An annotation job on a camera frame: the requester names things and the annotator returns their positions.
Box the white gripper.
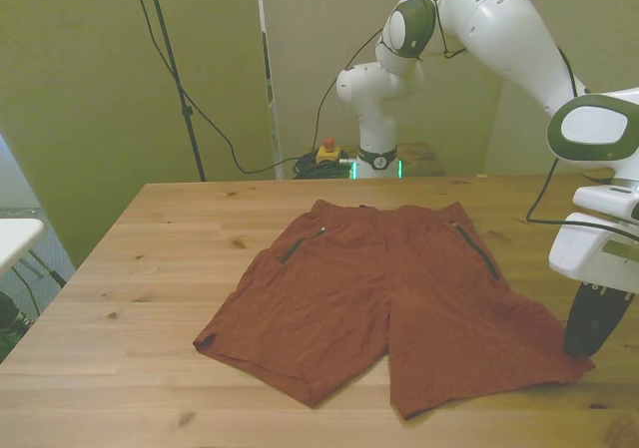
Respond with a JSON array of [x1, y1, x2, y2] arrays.
[[548, 212, 639, 357]]

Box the rust orange shorts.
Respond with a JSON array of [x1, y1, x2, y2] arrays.
[[192, 199, 596, 422]]

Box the yellow emergency stop button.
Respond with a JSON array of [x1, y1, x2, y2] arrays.
[[315, 137, 343, 166]]

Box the black tripod stand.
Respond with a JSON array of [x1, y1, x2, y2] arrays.
[[141, 0, 209, 183]]

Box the white side table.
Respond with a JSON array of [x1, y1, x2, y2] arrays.
[[0, 218, 68, 319]]

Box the dark floor clutter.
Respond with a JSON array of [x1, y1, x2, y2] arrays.
[[0, 290, 37, 355]]

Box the black coiled cable bundle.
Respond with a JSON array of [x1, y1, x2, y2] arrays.
[[291, 150, 358, 181]]

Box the white vertical post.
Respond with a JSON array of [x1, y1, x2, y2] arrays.
[[255, 0, 283, 181]]

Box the black tripod cable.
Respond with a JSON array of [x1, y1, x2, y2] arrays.
[[126, 0, 320, 176]]

